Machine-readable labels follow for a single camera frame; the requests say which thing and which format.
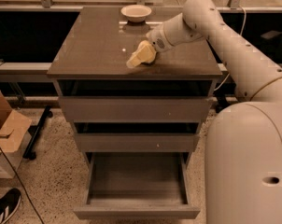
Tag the white bowl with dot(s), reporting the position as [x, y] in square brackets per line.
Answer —
[136, 13]

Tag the bottom grey drawer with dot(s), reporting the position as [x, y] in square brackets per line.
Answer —
[137, 185]

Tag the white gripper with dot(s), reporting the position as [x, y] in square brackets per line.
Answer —
[156, 40]

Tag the black metal bar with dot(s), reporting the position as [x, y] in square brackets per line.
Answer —
[34, 131]

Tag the grey drawer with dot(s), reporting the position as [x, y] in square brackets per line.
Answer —
[135, 100]
[137, 185]
[137, 137]

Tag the grey drawer cabinet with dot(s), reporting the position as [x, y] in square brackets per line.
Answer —
[101, 41]

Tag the middle grey drawer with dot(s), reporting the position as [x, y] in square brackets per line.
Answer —
[137, 137]

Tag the top grey drawer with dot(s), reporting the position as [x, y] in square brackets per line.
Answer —
[135, 100]

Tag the yellow sponge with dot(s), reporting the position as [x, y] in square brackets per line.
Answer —
[150, 59]

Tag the black and white sneaker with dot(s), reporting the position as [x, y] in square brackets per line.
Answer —
[9, 204]

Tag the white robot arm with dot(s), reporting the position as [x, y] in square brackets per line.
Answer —
[243, 147]

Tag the cardboard box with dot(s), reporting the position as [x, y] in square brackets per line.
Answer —
[14, 137]

